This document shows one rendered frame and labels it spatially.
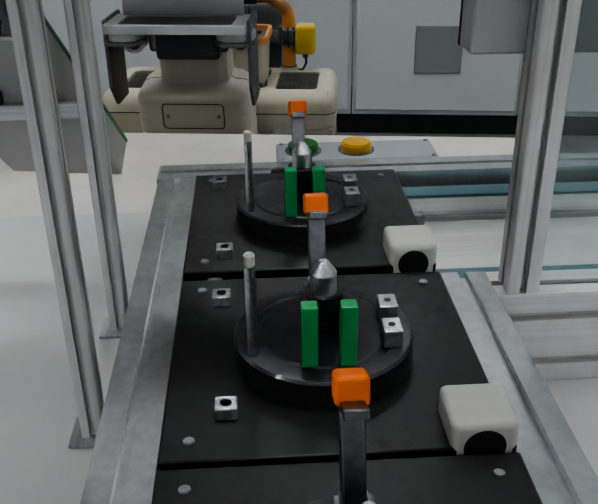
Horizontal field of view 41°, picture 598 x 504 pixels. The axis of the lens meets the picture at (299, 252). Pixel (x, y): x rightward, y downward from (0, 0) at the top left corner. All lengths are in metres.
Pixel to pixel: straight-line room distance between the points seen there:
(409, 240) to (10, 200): 0.67
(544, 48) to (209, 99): 0.99
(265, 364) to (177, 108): 1.05
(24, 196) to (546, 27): 0.83
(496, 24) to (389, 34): 3.19
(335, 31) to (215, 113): 2.32
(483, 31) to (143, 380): 0.39
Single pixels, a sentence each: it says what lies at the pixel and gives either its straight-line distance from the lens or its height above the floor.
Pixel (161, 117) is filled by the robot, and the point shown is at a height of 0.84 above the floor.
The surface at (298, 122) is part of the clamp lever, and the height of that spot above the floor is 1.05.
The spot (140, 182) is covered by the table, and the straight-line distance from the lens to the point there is 1.26.
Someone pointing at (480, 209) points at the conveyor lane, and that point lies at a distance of 1.00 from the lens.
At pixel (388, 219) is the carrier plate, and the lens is 0.85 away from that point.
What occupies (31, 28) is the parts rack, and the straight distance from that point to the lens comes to 0.59.
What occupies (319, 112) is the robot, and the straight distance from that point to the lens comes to 1.83.
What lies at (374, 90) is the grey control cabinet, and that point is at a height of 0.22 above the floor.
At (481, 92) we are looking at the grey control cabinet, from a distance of 3.98.
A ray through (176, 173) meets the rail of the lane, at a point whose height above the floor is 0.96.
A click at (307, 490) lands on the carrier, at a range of 0.52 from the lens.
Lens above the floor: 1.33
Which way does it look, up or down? 28 degrees down
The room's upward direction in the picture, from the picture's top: 1 degrees counter-clockwise
